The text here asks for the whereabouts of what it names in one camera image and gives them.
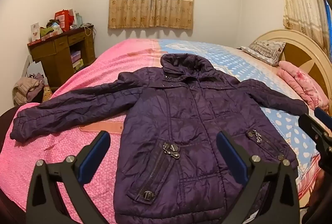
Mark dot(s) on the purple quilted jacket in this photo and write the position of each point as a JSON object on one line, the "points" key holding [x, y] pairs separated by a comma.
{"points": [[192, 120]]}

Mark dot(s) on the grey patterned pillow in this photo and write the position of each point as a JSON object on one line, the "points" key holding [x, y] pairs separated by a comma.
{"points": [[264, 51]]}

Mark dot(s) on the white printed box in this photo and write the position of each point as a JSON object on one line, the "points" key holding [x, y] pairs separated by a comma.
{"points": [[35, 31]]}

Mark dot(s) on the light blue bag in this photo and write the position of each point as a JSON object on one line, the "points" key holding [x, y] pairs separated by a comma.
{"points": [[78, 19]]}

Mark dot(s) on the pink folded blanket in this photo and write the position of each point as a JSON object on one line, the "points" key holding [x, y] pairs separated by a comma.
{"points": [[302, 83]]}

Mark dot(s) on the yellow patterned bag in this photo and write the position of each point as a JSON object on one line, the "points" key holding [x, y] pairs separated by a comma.
{"points": [[47, 92]]}

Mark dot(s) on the pink box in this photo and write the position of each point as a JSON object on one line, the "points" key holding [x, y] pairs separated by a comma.
{"points": [[76, 57]]}

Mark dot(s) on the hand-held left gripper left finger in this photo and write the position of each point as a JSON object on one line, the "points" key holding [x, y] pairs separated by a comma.
{"points": [[96, 155]]}

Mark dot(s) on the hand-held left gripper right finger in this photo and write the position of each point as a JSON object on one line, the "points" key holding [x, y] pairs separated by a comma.
{"points": [[230, 159]]}

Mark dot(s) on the person's right forearm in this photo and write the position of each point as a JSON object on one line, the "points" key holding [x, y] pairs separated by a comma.
{"points": [[320, 195]]}

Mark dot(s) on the pile of clothes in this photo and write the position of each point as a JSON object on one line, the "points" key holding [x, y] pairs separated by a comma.
{"points": [[28, 87]]}

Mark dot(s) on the green cloth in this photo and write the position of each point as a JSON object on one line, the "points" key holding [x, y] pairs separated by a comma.
{"points": [[46, 31]]}

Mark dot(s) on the bed with pink blue sheet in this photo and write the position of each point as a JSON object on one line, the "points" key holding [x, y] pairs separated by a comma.
{"points": [[64, 161]]}

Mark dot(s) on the brown wooden desk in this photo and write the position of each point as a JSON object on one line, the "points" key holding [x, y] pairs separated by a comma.
{"points": [[59, 55]]}

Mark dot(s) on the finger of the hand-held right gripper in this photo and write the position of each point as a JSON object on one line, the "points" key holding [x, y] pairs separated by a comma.
{"points": [[323, 115], [312, 124]]}

